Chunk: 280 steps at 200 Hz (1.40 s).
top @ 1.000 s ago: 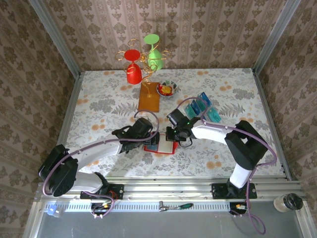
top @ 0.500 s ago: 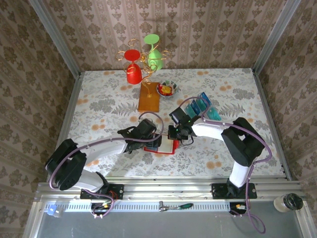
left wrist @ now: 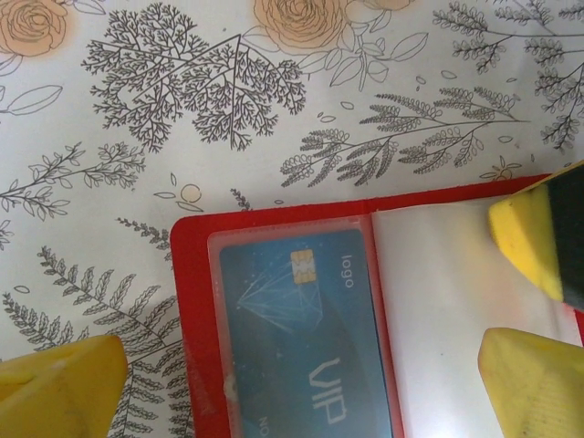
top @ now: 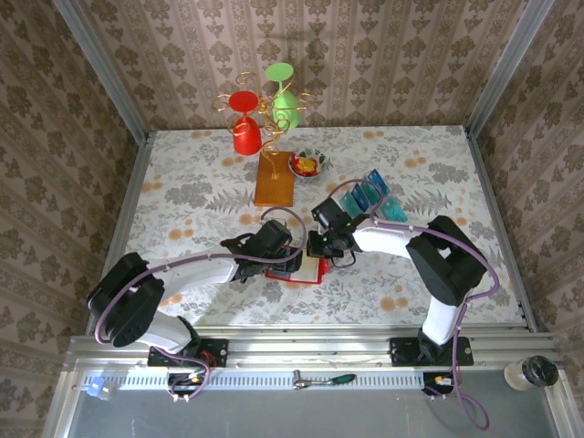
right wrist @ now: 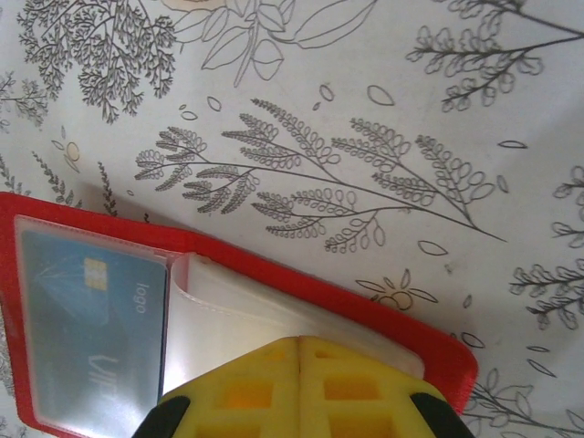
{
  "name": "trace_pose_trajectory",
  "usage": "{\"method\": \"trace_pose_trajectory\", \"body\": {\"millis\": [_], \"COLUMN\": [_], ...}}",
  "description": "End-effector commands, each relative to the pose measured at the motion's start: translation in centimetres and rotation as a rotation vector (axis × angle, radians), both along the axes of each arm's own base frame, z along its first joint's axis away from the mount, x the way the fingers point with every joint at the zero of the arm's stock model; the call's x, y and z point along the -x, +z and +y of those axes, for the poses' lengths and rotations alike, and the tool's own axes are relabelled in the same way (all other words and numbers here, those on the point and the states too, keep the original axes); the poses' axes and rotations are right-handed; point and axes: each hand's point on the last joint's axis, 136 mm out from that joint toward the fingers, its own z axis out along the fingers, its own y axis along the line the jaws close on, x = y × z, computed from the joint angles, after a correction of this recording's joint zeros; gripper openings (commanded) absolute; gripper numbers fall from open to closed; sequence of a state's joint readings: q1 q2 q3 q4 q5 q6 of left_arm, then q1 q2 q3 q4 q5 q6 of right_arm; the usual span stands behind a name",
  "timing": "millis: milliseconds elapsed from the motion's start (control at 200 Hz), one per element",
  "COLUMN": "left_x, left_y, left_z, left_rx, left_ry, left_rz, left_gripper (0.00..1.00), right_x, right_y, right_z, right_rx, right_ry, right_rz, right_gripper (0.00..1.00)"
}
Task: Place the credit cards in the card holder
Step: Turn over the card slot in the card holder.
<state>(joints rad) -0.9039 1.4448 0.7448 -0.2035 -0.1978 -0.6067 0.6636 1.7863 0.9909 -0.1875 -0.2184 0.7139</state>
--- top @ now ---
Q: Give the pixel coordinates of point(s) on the aluminium frame post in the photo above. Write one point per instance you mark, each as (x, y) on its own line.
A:
(505, 68)
(114, 86)

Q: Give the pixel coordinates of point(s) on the red leather card holder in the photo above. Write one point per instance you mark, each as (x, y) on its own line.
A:
(305, 274)

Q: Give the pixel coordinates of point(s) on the grey metal bench panel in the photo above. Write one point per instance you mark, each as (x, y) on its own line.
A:
(319, 415)

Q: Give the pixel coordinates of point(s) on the floral patterned tablecloth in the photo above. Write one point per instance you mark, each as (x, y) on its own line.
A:
(182, 150)

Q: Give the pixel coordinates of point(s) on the teal credit card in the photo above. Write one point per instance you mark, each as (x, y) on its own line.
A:
(393, 211)
(349, 201)

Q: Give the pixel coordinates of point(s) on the clear acrylic card stand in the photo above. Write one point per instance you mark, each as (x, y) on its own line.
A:
(385, 197)

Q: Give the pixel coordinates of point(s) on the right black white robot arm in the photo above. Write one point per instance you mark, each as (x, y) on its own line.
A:
(388, 239)

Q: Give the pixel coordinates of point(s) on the green wine glass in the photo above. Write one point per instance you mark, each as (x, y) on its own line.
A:
(287, 114)

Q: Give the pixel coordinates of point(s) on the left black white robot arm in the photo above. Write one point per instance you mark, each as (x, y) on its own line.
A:
(191, 271)

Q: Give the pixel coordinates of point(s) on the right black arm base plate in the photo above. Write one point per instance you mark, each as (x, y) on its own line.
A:
(401, 353)

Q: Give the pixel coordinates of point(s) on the blue credit card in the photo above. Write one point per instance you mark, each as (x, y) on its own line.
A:
(363, 194)
(378, 182)

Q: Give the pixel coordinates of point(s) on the aluminium front beam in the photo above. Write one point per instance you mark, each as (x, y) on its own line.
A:
(296, 351)

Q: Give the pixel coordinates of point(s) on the clear plastic cup dark lid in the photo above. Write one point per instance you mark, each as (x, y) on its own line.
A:
(524, 374)

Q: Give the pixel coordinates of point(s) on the small patterned bowl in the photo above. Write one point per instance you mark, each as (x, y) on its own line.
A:
(309, 164)

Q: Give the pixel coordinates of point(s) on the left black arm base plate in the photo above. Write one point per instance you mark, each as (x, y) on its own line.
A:
(219, 353)

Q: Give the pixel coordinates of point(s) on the red wine glass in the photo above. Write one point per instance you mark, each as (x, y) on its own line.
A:
(246, 137)

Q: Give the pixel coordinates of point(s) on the small blue white device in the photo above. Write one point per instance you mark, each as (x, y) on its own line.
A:
(96, 387)

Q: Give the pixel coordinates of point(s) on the aluminium table side rail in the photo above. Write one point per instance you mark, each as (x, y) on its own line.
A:
(129, 205)
(503, 228)

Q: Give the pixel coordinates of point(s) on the black yellow power connector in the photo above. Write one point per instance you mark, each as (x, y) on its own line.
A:
(182, 381)
(433, 381)

